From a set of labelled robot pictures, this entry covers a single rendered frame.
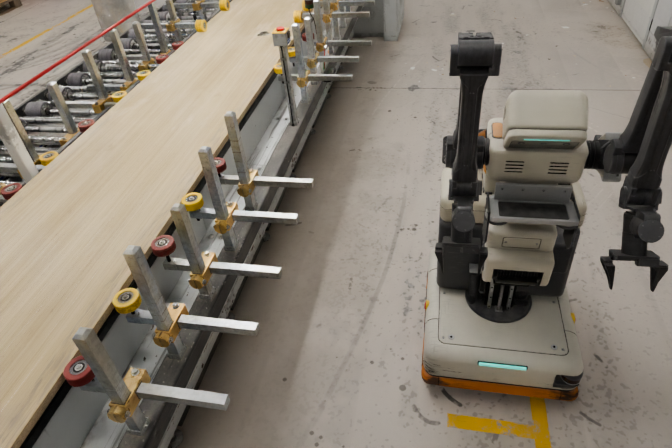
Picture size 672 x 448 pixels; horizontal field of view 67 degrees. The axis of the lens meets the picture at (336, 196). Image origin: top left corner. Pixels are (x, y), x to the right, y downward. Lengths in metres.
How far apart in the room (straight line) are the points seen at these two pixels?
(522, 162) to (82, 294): 1.42
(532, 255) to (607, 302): 1.11
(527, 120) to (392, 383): 1.39
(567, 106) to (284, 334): 1.73
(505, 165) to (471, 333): 0.88
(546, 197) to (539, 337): 0.79
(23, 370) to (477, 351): 1.57
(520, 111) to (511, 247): 0.54
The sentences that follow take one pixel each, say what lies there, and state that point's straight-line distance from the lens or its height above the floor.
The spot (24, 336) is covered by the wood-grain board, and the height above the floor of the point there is 0.90.
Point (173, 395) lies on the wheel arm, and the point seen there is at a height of 0.85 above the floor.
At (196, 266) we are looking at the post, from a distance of 1.80.
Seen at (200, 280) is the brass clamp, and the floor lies 0.82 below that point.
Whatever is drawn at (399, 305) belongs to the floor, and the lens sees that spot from 2.69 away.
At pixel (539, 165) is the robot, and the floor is 1.16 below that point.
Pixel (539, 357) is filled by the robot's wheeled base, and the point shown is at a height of 0.28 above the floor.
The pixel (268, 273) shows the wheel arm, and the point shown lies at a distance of 1.77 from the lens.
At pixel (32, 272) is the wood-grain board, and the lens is 2.00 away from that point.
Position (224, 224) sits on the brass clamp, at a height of 0.85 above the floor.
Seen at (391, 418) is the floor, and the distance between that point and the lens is 2.34.
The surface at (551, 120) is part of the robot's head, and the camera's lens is 1.50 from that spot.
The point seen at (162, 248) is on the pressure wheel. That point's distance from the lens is 1.84.
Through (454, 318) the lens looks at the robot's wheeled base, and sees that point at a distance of 2.29.
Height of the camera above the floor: 2.05
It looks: 37 degrees down
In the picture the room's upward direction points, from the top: 6 degrees counter-clockwise
